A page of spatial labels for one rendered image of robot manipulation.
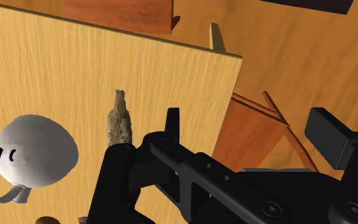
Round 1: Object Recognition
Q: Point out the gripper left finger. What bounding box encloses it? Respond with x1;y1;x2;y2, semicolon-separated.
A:
131;107;292;224

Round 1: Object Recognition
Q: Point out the beige rough figure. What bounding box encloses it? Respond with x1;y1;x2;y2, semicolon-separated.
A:
106;89;134;148

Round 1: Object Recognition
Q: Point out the brown round object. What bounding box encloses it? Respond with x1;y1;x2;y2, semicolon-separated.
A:
35;216;62;224

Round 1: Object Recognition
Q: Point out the light wooden table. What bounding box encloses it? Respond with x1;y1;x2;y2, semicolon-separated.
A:
0;0;244;224

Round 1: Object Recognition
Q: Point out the reddish wooden chair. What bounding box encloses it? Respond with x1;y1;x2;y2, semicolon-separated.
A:
212;90;320;173

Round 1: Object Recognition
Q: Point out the white mug dark blue handle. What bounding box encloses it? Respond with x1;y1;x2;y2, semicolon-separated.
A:
0;114;79;204

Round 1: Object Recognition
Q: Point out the reddish wooden cabinet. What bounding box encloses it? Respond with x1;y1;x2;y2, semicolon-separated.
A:
63;0;181;35

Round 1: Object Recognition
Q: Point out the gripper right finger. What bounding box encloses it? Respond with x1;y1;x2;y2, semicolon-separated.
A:
305;107;358;224

